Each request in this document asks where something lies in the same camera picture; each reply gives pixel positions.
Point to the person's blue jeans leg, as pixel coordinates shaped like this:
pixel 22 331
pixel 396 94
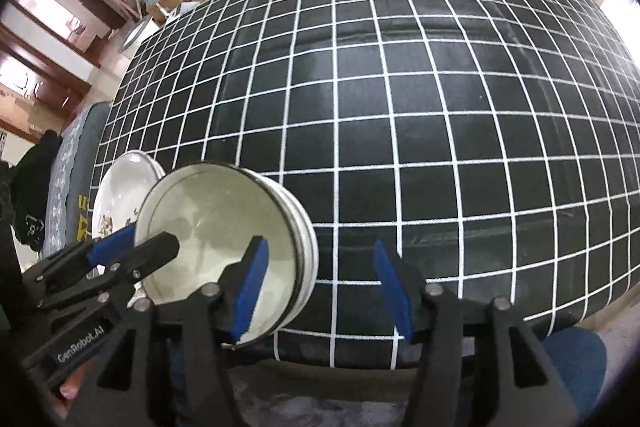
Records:
pixel 575 367

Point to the grey patterned chair cushion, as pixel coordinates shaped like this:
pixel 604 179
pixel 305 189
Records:
pixel 75 157

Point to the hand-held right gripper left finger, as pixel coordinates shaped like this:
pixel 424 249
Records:
pixel 252 287

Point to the person's left hand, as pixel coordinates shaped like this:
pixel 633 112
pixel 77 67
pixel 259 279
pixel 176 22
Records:
pixel 72 389

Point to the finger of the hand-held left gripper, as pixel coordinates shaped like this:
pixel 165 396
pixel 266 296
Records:
pixel 150 252
pixel 112 247

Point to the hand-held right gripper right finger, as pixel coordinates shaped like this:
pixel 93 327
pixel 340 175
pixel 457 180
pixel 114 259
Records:
pixel 395 292

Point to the large floral white plate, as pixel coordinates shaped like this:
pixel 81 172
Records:
pixel 120 192

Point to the white ribbed bowl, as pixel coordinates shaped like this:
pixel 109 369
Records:
pixel 210 217

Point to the black garment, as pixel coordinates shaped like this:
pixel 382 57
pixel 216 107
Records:
pixel 35 187

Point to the black white checked tablecloth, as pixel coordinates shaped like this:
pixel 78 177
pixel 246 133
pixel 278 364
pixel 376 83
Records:
pixel 400 107

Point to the round white stool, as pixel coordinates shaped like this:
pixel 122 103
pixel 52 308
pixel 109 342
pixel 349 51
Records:
pixel 135 33

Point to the dark wooden door frame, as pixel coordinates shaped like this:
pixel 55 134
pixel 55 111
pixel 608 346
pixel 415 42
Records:
pixel 60 7

